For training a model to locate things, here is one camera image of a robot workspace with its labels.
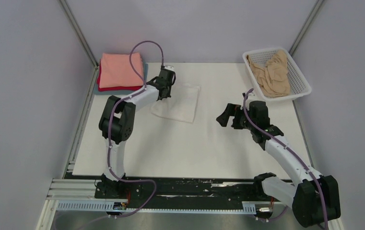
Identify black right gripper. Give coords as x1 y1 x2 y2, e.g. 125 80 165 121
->
216 103 255 131

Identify white t shirt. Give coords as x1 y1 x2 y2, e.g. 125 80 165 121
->
150 83 201 123

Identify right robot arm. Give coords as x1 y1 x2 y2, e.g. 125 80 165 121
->
216 101 341 227

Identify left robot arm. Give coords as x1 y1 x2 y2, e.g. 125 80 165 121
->
98 66 176 198

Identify folded peach t shirt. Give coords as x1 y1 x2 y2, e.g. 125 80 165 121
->
98 53 144 90

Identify beige crumpled t shirt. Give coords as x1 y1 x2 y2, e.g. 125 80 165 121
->
246 50 291 98

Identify folded red t shirt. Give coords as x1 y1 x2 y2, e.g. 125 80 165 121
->
96 64 143 92

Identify white plastic basket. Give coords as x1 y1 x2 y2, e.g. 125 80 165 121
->
242 47 312 102

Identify folded blue t shirt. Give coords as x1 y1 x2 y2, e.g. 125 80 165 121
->
93 68 142 95

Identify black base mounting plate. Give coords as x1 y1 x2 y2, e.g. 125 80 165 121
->
94 176 277 209

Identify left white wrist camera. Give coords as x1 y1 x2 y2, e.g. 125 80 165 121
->
163 65 175 71

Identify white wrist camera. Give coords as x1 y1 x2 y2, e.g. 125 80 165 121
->
243 92 256 98
163 65 175 71

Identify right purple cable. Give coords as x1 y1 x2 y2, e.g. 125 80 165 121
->
242 88 330 230

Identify purple cable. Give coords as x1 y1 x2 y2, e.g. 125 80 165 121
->
242 88 330 230
106 40 157 219

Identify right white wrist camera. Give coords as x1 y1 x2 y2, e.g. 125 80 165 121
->
243 92 256 98

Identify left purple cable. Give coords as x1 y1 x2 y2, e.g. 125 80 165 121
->
106 40 157 219

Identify right aluminium frame post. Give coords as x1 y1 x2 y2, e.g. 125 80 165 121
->
289 0 326 56

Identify aluminium frame post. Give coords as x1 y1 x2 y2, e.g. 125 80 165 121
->
289 0 326 56
58 0 98 69

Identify left aluminium frame post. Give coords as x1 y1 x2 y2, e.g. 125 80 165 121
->
58 0 98 69

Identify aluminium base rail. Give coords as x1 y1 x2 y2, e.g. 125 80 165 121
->
47 177 267 205

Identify white slotted cable duct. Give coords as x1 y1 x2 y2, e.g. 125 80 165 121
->
56 200 256 215

